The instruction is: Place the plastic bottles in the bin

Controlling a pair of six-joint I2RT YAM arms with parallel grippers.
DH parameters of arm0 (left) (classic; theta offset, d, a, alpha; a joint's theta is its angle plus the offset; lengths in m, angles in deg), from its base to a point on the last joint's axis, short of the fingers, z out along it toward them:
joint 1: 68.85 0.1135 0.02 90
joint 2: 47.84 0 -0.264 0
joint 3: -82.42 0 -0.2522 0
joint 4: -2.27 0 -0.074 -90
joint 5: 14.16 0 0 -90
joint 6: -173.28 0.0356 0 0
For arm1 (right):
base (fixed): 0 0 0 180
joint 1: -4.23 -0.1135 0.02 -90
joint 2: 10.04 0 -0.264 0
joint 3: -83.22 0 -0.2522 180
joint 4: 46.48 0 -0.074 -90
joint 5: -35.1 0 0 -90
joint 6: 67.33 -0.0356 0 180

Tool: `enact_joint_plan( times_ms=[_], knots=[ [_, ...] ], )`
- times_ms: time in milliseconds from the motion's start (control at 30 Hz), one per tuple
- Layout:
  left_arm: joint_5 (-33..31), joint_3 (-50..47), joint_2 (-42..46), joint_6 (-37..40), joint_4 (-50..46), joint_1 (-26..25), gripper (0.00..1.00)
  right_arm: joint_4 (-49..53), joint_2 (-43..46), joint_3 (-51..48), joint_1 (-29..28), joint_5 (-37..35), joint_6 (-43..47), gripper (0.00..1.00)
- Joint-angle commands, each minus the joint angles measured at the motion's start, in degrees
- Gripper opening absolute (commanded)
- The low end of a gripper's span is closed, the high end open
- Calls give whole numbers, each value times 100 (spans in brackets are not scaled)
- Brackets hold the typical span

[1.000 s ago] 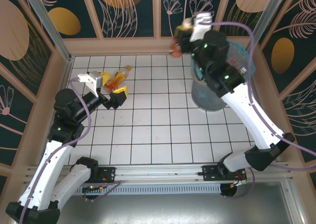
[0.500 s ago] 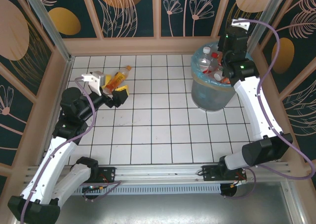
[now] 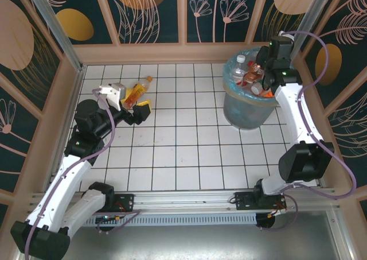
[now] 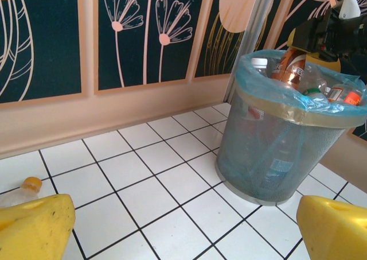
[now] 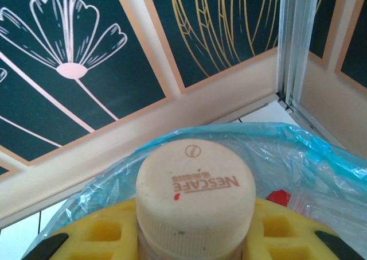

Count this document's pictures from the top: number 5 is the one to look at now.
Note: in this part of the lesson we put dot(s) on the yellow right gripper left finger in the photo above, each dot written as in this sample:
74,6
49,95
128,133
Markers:
94,234

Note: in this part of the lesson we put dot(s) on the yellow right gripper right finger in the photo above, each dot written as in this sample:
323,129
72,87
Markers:
289,234

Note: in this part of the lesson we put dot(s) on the clear coffee bottle beige cap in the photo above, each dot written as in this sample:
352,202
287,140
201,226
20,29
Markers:
195,191

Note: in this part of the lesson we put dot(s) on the clear cola bottle red label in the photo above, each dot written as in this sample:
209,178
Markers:
278,197

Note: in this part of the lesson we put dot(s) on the aluminium frame post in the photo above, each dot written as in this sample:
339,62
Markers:
295,42

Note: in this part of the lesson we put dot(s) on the blue plastic bin liner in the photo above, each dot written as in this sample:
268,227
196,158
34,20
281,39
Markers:
286,156

